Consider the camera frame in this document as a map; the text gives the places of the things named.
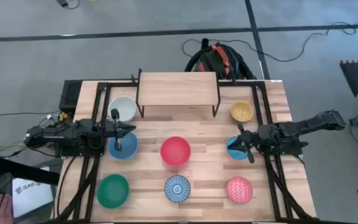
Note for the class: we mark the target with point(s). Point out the yellow patterned bowl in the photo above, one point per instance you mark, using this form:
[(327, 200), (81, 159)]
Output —
[(242, 112)]

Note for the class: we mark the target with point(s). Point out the wooden shelf with black legs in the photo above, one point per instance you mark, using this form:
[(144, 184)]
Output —
[(177, 88)]

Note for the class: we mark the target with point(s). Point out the yellow connector plug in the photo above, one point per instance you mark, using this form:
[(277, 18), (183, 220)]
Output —
[(63, 116)]

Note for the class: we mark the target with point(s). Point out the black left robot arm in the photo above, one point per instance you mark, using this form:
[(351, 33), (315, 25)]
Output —
[(57, 135)]

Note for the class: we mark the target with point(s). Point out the blue radial-line patterned bowl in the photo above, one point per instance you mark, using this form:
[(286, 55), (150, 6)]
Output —
[(177, 188)]

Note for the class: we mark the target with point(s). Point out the plain blue bowl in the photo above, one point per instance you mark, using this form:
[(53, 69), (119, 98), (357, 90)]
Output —
[(130, 148)]

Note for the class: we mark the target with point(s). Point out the teal patterned bowl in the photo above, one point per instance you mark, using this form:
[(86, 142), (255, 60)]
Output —
[(233, 155)]

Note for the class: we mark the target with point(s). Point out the plain green bowl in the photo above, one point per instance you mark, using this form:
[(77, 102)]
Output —
[(113, 191)]

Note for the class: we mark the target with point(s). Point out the black beam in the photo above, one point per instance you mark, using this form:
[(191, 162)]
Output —
[(26, 171)]

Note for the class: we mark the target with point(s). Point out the black and orange backpack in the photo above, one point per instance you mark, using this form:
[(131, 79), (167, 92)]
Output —
[(216, 62)]

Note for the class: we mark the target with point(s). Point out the plain red bowl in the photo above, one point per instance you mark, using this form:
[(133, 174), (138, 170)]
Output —
[(175, 151)]

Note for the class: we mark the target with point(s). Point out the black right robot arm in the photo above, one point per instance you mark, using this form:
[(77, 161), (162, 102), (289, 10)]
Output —
[(306, 124)]

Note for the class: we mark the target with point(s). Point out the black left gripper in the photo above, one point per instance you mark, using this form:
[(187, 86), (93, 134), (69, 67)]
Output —
[(113, 129)]

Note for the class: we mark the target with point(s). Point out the black aluminium table frame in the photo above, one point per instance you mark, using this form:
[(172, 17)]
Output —
[(120, 84)]

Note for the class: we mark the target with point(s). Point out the black power adapter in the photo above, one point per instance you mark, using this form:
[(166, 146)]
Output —
[(62, 2)]

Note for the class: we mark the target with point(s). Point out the white labelled box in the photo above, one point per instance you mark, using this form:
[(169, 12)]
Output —
[(30, 199)]

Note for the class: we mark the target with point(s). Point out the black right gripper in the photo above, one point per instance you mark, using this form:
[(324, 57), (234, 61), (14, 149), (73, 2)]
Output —
[(252, 140)]

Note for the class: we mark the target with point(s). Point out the pink wave patterned bowl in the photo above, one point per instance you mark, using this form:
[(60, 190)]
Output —
[(239, 190)]

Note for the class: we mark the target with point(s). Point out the plain white bowl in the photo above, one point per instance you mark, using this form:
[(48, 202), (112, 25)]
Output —
[(126, 104)]

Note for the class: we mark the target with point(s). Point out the black perforated electronics box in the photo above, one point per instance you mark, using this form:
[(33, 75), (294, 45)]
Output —
[(70, 96)]

